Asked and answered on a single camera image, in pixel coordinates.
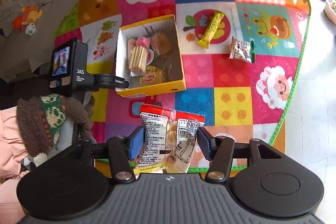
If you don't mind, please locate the biscuit stick packet pink cap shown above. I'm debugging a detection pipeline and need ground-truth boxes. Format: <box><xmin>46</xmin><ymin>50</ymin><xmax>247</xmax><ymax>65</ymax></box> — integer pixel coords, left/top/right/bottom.
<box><xmin>127</xmin><ymin>36</ymin><xmax>150</xmax><ymax>77</ymax></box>

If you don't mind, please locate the red white round snack packet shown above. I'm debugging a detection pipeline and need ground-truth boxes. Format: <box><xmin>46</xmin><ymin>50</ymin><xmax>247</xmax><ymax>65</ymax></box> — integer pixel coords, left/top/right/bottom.
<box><xmin>134</xmin><ymin>104</ymin><xmax>205</xmax><ymax>175</ymax></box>

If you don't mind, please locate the small bread bun packet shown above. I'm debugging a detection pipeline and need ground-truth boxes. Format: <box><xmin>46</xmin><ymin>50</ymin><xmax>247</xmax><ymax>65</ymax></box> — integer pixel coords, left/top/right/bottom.
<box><xmin>139</xmin><ymin>65</ymin><xmax>167</xmax><ymax>86</ymax></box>

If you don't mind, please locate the yellow cardboard box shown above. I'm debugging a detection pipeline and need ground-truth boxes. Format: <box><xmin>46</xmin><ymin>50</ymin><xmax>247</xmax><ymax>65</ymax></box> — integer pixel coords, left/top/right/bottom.
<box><xmin>115</xmin><ymin>14</ymin><xmax>186</xmax><ymax>98</ymax></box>

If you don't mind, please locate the brown cake packet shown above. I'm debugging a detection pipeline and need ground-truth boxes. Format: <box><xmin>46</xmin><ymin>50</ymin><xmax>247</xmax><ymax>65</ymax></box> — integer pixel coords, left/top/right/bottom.
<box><xmin>150</xmin><ymin>32</ymin><xmax>172</xmax><ymax>56</ymax></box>

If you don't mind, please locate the green white snack packet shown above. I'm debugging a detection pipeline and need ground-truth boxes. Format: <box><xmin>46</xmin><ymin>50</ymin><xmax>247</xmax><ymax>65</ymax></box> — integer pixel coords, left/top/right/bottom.
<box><xmin>229</xmin><ymin>36</ymin><xmax>255</xmax><ymax>64</ymax></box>

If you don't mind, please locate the yellow sesame bar packet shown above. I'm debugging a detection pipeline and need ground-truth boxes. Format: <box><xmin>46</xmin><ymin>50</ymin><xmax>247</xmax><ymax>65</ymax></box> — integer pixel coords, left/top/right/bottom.
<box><xmin>198</xmin><ymin>11</ymin><xmax>225</xmax><ymax>49</ymax></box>

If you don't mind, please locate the pink sleeve forearm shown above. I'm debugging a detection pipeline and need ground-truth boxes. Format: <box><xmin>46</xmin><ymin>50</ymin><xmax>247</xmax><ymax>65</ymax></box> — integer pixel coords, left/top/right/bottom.
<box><xmin>1</xmin><ymin>107</ymin><xmax>32</xmax><ymax>223</ymax></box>

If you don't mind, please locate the hand in knitted glove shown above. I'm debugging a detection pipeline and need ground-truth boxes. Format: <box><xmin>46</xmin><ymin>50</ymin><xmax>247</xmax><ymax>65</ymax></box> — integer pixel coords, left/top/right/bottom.
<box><xmin>17</xmin><ymin>94</ymin><xmax>95</xmax><ymax>157</ymax></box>

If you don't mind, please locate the orange plush toy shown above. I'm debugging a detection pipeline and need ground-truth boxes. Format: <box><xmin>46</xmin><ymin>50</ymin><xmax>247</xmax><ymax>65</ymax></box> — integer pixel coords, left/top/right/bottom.
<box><xmin>13</xmin><ymin>6</ymin><xmax>43</xmax><ymax>36</ymax></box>

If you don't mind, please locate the colourful cartoon play mat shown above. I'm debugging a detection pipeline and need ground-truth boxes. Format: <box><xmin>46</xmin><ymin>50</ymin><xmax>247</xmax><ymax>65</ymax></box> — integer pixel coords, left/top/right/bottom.
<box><xmin>55</xmin><ymin>0</ymin><xmax>310</xmax><ymax>144</ymax></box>

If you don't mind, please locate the white plant pot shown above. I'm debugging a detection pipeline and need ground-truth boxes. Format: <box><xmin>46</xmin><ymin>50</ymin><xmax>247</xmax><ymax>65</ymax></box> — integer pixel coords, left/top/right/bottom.
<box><xmin>324</xmin><ymin>0</ymin><xmax>336</xmax><ymax>25</ymax></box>

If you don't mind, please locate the black camera with screen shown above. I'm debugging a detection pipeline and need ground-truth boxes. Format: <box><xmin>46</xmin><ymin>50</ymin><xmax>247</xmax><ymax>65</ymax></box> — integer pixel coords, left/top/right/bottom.
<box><xmin>49</xmin><ymin>38</ymin><xmax>94</xmax><ymax>97</ymax></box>

